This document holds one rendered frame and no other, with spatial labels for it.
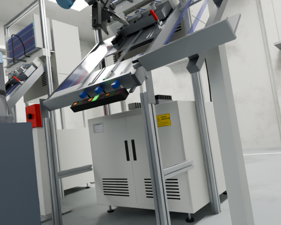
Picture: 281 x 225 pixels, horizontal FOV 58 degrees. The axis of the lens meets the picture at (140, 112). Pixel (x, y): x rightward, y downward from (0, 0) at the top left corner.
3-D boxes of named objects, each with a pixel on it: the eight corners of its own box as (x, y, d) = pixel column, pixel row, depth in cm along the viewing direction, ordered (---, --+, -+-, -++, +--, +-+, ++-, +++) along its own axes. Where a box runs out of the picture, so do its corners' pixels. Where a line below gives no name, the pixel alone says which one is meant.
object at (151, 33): (165, 40, 131) (160, 31, 129) (84, 72, 172) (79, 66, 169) (181, 12, 152) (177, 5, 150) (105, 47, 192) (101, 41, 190)
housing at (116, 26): (180, 17, 150) (169, -5, 143) (120, 43, 180) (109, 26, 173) (183, 11, 155) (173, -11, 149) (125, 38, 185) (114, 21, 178)
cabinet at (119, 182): (195, 227, 122) (176, 99, 127) (97, 214, 164) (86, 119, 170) (237, 191, 173) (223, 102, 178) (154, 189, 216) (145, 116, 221)
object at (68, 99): (138, 86, 107) (129, 72, 104) (51, 111, 147) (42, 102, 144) (139, 84, 108) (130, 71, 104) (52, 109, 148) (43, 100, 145)
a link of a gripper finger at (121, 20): (132, 14, 128) (115, 7, 127) (129, 22, 125) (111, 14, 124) (130, 18, 131) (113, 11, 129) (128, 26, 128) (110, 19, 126)
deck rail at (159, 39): (142, 85, 106) (134, 73, 103) (138, 86, 107) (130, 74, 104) (184, 11, 151) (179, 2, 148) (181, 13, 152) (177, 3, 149)
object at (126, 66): (136, 79, 107) (132, 73, 105) (49, 106, 147) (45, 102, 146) (150, 55, 119) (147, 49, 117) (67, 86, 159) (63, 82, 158)
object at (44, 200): (39, 223, 159) (28, 102, 166) (21, 219, 174) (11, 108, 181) (71, 211, 178) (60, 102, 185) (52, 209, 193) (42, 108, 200)
